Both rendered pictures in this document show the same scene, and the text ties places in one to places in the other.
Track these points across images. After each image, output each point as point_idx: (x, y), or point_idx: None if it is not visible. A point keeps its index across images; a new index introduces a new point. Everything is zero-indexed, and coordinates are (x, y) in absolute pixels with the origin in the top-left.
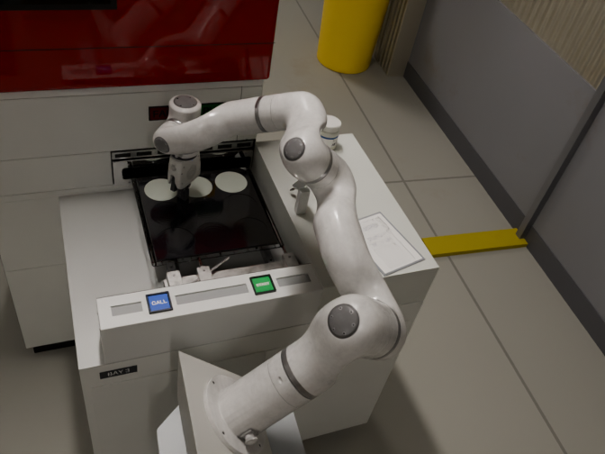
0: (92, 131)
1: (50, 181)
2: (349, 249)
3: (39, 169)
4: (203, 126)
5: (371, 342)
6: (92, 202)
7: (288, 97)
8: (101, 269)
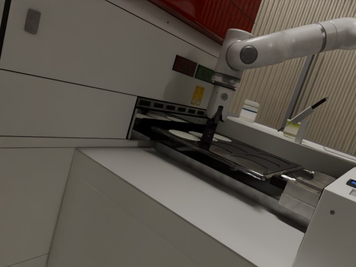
0: (133, 65)
1: (76, 123)
2: None
3: (71, 102)
4: (284, 38)
5: None
6: (114, 152)
7: (343, 18)
8: (196, 202)
